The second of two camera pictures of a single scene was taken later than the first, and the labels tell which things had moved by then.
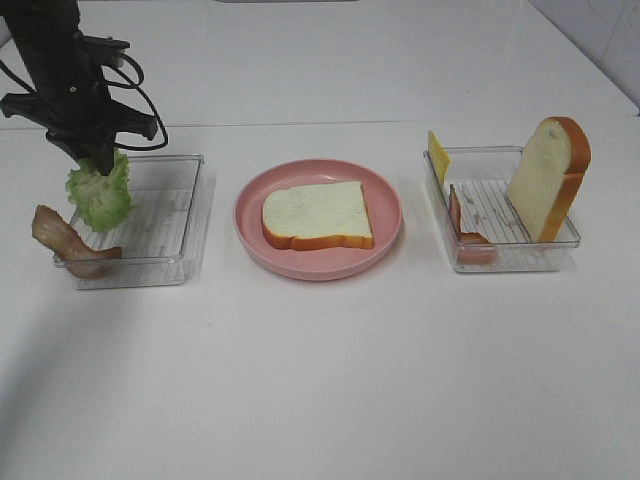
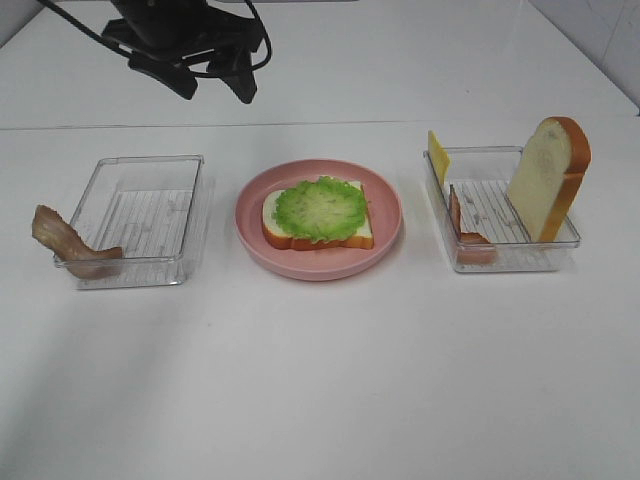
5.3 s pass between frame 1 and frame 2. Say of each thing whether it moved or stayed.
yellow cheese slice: stayed
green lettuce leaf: moved
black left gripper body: moved
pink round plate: stayed
